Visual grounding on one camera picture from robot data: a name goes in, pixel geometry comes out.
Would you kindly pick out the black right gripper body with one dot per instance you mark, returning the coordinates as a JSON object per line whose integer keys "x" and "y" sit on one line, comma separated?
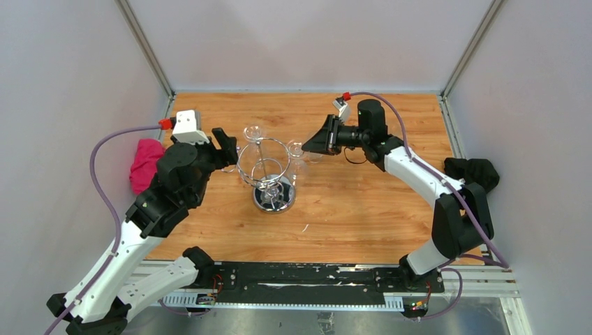
{"x": 339, "y": 135}

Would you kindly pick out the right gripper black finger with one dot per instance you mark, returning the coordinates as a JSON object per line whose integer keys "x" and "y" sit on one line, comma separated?
{"x": 315, "y": 146}
{"x": 321, "y": 136}

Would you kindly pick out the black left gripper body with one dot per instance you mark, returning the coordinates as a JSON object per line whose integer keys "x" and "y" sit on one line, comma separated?
{"x": 213, "y": 158}

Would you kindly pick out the clear wine glass front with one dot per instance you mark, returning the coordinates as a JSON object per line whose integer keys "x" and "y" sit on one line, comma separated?
{"x": 313, "y": 158}

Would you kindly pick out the clear wine glass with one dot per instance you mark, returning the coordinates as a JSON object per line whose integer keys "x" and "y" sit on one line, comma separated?
{"x": 298, "y": 170}
{"x": 313, "y": 158}
{"x": 253, "y": 133}

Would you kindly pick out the clear wine glass back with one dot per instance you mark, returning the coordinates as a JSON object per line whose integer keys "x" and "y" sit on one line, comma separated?
{"x": 253, "y": 133}

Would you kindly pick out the chrome wine glass rack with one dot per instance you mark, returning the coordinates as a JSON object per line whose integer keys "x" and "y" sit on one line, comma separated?
{"x": 262, "y": 166}

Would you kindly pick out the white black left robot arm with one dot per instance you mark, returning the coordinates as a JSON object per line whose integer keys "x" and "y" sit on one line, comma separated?
{"x": 104, "y": 302}

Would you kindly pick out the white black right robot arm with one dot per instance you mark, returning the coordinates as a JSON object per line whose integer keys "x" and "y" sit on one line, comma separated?
{"x": 461, "y": 218}

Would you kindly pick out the pink cloth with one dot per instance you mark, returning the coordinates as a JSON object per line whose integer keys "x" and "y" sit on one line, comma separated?
{"x": 143, "y": 168}

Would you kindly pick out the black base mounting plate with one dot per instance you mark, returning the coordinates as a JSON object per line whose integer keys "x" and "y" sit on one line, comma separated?
{"x": 324, "y": 284}

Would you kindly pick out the black cloth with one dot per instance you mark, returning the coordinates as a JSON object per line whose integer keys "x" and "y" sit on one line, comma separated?
{"x": 474, "y": 170}

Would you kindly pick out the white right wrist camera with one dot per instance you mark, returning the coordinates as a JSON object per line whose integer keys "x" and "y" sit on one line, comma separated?
{"x": 342, "y": 106}

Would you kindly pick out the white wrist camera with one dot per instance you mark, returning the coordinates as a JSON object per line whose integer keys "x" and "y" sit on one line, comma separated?
{"x": 342, "y": 106}
{"x": 187, "y": 128}

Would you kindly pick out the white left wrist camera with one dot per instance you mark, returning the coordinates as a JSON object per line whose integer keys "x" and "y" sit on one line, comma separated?
{"x": 187, "y": 128}

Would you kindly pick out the aluminium corner frame post left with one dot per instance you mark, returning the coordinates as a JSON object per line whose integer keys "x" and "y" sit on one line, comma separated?
{"x": 141, "y": 39}

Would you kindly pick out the aluminium corner frame post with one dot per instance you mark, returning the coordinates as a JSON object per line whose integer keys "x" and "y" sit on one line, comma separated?
{"x": 485, "y": 23}
{"x": 141, "y": 39}

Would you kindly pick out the aluminium corner frame post right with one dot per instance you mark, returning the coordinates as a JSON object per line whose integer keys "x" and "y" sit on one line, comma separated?
{"x": 485, "y": 23}

